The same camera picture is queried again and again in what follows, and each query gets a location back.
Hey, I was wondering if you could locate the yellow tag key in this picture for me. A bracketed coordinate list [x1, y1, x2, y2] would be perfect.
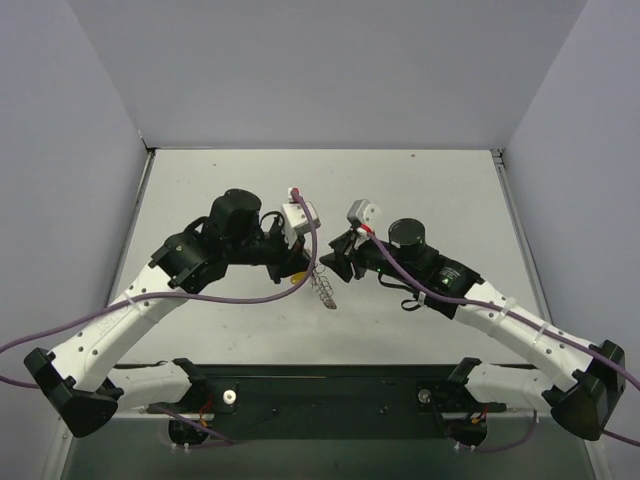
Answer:
[290, 272, 306, 285]

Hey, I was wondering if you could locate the metal disc keyring holder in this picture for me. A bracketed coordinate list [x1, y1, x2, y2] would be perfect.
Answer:
[310, 264, 337, 310]

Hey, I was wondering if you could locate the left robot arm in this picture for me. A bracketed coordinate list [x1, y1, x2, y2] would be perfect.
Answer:
[24, 188, 320, 438]

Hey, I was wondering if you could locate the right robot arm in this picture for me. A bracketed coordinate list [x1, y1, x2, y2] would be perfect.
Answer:
[320, 218, 626, 441]

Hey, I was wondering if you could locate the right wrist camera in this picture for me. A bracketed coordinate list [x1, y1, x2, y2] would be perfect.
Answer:
[347, 199, 382, 232]

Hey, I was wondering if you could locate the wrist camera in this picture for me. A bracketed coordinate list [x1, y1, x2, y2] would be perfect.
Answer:
[280, 202, 321, 249]
[347, 199, 382, 232]

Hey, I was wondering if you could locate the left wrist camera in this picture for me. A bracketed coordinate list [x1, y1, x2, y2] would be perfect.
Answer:
[280, 202, 321, 249]

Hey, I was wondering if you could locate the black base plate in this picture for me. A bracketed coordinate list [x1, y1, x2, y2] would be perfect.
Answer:
[148, 365, 507, 443]

